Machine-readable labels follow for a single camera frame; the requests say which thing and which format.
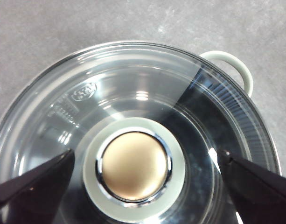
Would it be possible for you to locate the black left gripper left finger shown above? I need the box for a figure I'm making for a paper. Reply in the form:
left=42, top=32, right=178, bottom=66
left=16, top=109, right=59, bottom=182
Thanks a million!
left=0, top=149, right=75, bottom=224

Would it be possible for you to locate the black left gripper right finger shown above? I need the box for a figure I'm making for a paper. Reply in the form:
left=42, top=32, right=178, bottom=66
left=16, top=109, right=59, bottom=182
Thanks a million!
left=217, top=150, right=286, bottom=224

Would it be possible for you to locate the glass lid with green knob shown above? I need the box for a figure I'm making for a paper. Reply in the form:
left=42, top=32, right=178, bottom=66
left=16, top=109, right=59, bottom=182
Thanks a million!
left=0, top=41, right=282, bottom=224

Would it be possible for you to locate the pale green electric pot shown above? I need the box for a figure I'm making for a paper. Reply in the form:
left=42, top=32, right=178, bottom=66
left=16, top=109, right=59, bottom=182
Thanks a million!
left=199, top=51, right=254, bottom=98

